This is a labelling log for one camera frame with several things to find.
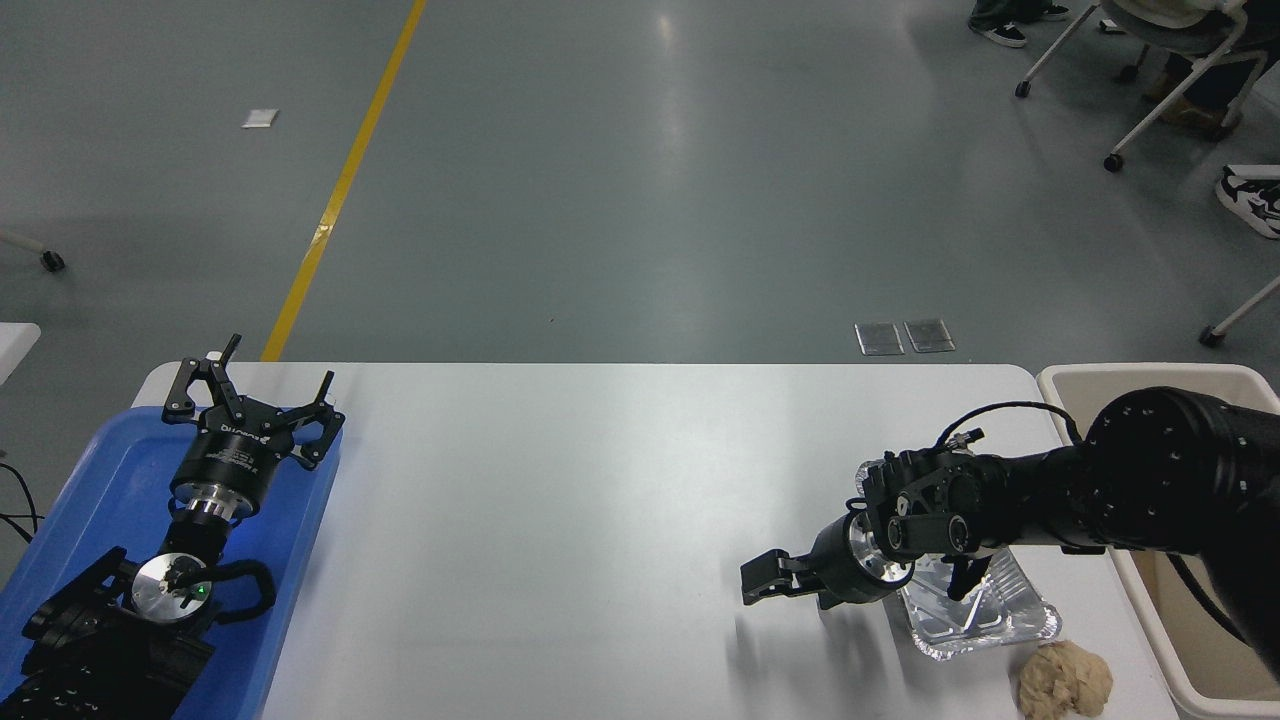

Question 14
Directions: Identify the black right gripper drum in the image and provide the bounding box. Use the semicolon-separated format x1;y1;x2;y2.
810;515;883;610

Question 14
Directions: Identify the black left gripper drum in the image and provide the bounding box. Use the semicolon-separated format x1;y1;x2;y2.
168;398;301;509

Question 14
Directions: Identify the silver foil plate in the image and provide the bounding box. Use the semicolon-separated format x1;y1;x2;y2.
855;455;1062;661

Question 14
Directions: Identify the blue plastic tray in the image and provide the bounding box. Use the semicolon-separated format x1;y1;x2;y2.
0;405;343;720

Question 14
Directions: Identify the white chair leg with caster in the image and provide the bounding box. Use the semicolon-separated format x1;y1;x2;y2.
1200;275;1280;348
0;230;66;273

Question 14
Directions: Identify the white side table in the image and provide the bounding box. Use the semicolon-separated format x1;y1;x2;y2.
0;322;42;386

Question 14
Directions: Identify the crumpled tan paper ball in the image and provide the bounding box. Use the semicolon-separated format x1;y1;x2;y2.
1018;641;1114;719

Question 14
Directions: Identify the large pale bin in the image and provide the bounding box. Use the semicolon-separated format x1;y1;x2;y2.
1037;362;1280;706

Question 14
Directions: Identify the white wheeled chair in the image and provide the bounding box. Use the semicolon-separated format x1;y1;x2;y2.
1015;0;1280;173

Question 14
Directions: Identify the person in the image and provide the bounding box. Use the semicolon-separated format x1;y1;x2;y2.
1100;0;1280;139
968;0;1071;49

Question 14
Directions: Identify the person's black and white shoe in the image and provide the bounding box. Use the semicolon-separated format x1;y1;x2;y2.
1215;165;1280;241

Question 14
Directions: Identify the thin black cable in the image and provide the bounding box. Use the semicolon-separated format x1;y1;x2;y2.
0;462;43;546

